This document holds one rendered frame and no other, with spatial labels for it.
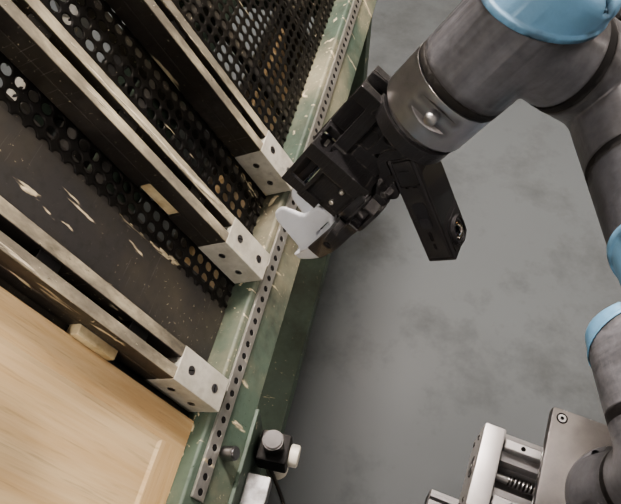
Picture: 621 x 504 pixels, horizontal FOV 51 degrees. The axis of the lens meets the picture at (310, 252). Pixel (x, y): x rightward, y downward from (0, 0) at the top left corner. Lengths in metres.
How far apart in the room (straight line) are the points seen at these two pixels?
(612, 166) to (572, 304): 2.05
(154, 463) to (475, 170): 1.98
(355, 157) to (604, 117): 0.19
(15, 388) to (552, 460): 0.76
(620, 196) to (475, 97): 0.11
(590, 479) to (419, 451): 1.17
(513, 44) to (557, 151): 2.52
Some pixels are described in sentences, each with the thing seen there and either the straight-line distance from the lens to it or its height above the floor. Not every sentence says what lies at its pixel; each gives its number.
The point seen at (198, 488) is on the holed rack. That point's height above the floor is 0.89.
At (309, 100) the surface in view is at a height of 0.90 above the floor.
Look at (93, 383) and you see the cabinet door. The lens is 1.04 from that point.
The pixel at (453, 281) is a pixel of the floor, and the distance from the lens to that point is 2.41.
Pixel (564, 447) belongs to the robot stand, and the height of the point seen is 1.04.
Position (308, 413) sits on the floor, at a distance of 2.13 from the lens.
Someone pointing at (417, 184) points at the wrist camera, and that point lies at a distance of 0.53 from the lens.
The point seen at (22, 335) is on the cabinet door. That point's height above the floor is 1.21.
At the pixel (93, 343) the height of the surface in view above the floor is 1.13.
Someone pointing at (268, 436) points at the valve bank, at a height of 0.79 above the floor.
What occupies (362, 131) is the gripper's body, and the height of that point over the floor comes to 1.63.
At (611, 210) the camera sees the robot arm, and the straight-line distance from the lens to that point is 0.44.
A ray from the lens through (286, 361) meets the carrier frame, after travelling 2.01.
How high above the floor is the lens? 1.99
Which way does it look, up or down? 55 degrees down
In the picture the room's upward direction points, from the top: straight up
